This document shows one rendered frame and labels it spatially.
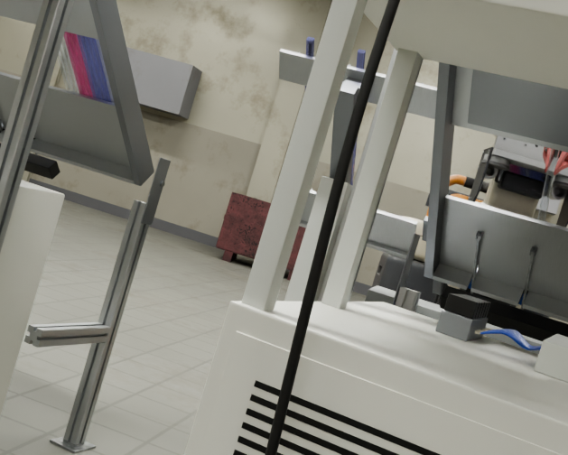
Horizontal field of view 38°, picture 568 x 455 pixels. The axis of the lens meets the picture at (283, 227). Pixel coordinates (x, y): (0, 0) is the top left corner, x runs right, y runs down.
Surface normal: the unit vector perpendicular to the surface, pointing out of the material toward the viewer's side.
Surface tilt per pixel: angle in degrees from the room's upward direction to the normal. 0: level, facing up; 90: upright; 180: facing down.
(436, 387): 90
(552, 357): 90
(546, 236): 136
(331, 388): 90
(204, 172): 90
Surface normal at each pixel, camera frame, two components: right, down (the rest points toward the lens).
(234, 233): -0.04, 0.02
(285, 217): -0.37, -0.08
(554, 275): -0.47, 0.62
